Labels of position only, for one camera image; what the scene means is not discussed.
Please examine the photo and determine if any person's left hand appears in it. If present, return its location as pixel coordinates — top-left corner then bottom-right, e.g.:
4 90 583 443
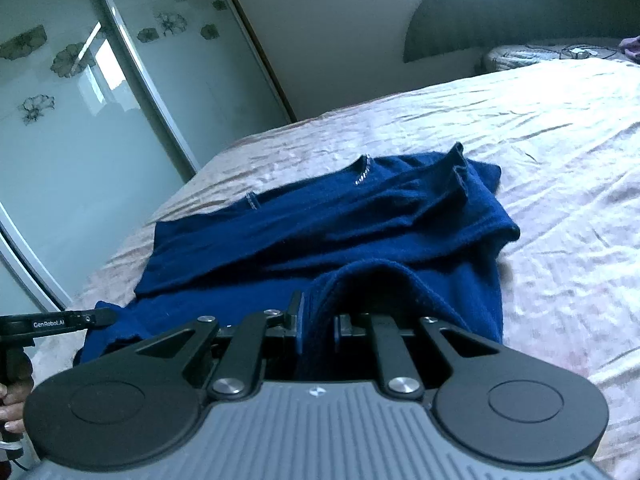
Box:
0 382 34 435

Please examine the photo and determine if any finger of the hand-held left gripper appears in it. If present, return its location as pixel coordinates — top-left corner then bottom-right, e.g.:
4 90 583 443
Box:
85 308 118 329

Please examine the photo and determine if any purple cloth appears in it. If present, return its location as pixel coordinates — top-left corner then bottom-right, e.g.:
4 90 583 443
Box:
619 35 640 65

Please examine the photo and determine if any blue beaded sweater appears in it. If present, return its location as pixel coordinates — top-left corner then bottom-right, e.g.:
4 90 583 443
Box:
74 142 521 381

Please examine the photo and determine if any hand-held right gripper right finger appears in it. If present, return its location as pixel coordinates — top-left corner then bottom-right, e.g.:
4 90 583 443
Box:
334 312 501 402

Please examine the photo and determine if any patterned pillow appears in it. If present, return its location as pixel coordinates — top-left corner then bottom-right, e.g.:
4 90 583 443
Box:
481 42 636 73

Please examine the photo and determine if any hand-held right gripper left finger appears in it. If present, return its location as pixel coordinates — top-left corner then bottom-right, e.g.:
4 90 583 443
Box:
135 290 306 402

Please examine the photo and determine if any bed with pink sheet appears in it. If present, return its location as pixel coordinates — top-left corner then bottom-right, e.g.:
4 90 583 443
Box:
30 57 640 480

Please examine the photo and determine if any grey scalloped headboard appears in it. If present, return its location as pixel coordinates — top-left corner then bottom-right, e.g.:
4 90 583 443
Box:
402 0 640 64

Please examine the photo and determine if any glass wardrobe door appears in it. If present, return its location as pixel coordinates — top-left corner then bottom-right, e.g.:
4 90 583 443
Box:
0 0 197 313
92 0 295 173

